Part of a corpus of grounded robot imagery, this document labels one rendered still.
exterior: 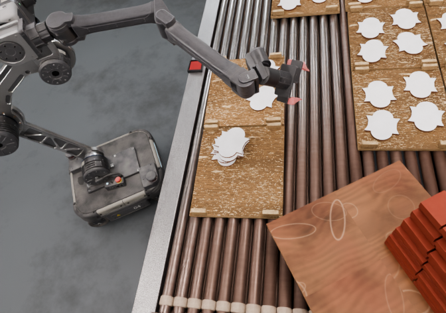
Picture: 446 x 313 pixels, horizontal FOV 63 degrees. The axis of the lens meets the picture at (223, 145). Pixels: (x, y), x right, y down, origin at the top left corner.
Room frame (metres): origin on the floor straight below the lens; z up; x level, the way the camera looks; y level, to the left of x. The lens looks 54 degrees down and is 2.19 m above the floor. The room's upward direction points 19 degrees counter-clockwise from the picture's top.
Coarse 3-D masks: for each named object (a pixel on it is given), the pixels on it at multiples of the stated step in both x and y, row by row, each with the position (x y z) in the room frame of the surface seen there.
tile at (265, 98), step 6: (264, 90) 1.10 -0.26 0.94; (270, 90) 1.09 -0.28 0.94; (252, 96) 1.09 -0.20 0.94; (258, 96) 1.08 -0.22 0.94; (264, 96) 1.07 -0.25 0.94; (270, 96) 1.06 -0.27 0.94; (276, 96) 1.04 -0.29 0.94; (252, 102) 1.06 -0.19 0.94; (258, 102) 1.05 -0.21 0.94; (264, 102) 1.03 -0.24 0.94; (270, 102) 1.02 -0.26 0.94; (252, 108) 1.02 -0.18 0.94; (258, 108) 1.01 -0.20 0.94; (264, 108) 1.00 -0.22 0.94
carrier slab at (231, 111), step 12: (240, 60) 1.34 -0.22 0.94; (276, 60) 1.26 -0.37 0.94; (216, 84) 1.24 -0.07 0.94; (216, 96) 1.17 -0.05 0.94; (228, 96) 1.15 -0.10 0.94; (216, 108) 1.10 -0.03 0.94; (228, 108) 1.08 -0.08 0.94; (240, 108) 1.05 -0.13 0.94; (276, 108) 0.99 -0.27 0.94; (204, 120) 1.06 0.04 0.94; (228, 120) 1.01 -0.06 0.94; (240, 120) 0.99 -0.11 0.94; (252, 120) 0.97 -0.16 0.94; (264, 120) 0.95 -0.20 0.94
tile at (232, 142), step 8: (232, 128) 0.93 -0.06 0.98; (240, 128) 0.92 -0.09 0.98; (224, 136) 0.91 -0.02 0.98; (232, 136) 0.89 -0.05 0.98; (240, 136) 0.88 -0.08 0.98; (216, 144) 0.88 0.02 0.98; (224, 144) 0.87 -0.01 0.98; (232, 144) 0.85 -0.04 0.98; (240, 144) 0.84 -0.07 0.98; (224, 152) 0.83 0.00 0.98; (232, 152) 0.82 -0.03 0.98; (240, 152) 0.81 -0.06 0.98
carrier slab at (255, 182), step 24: (264, 144) 0.83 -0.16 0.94; (216, 168) 0.80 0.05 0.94; (240, 168) 0.76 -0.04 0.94; (264, 168) 0.72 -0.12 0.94; (216, 192) 0.69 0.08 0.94; (240, 192) 0.66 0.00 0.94; (264, 192) 0.63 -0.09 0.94; (192, 216) 0.64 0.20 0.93; (216, 216) 0.60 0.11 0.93; (240, 216) 0.57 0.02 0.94
